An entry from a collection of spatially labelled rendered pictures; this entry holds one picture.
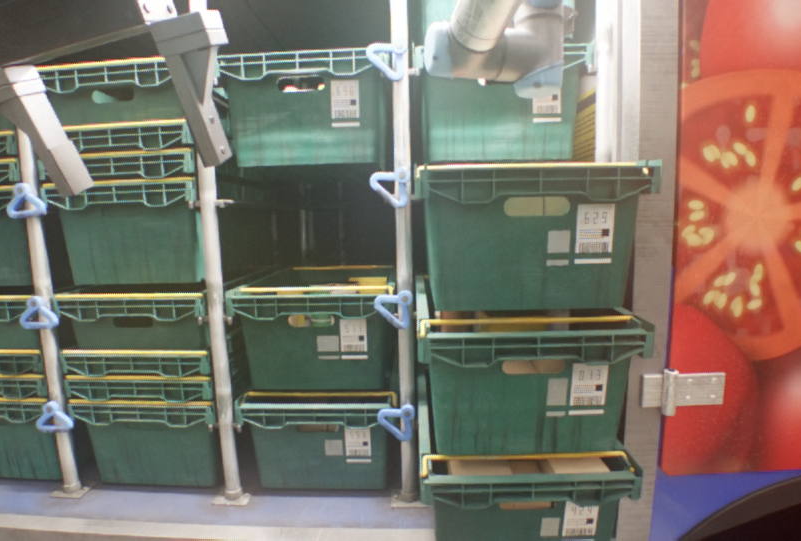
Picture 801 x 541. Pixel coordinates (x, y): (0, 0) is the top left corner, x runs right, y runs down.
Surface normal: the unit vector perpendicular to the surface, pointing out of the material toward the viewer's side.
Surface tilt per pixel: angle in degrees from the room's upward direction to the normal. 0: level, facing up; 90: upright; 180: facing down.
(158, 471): 98
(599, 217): 97
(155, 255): 92
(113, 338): 94
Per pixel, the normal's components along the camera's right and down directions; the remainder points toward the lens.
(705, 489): -0.03, 0.12
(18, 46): -0.04, 0.51
